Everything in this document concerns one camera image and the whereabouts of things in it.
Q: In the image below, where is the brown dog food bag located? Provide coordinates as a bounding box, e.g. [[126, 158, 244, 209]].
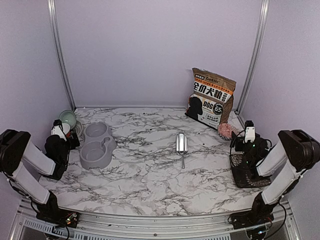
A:
[[185, 67, 237, 130]]

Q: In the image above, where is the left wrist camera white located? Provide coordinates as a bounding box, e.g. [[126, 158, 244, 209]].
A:
[[50, 119, 65, 138]]

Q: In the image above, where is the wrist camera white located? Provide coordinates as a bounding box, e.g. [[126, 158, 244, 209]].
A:
[[243, 120, 256, 144], [50, 119, 65, 138]]

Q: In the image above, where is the metal food scoop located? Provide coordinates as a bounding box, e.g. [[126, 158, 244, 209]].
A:
[[175, 133, 189, 169]]

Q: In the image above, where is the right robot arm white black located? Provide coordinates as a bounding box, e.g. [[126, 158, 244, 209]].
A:
[[229, 129, 320, 229]]

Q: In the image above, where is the front aluminium rail base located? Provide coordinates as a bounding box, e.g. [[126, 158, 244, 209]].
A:
[[8, 199, 301, 240]]

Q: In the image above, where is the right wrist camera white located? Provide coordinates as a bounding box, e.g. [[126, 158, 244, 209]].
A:
[[243, 120, 256, 144]]

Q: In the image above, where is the black floral square plate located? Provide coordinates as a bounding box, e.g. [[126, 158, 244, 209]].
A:
[[229, 154, 271, 189]]

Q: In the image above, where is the red patterned small bowl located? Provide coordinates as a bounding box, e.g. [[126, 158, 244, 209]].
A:
[[217, 123, 239, 141]]

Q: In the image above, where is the right aluminium frame post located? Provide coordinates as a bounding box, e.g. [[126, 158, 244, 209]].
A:
[[235, 0, 270, 115]]

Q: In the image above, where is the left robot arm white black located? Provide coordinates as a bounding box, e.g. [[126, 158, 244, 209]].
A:
[[0, 129, 80, 228]]

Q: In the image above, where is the grey double pet bowl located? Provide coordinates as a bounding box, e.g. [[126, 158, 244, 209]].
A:
[[79, 122, 117, 170]]

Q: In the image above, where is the left aluminium frame post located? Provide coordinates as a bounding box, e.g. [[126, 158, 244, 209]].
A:
[[47, 0, 76, 111]]

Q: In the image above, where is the white orange bowl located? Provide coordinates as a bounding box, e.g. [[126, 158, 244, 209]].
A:
[[62, 122, 71, 137]]

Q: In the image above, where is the aluminium frame post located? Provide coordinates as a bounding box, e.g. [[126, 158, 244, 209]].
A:
[[235, 0, 270, 115], [47, 0, 76, 111]]

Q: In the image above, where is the green ceramic bowl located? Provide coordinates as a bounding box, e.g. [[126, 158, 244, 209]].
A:
[[59, 110, 77, 130]]

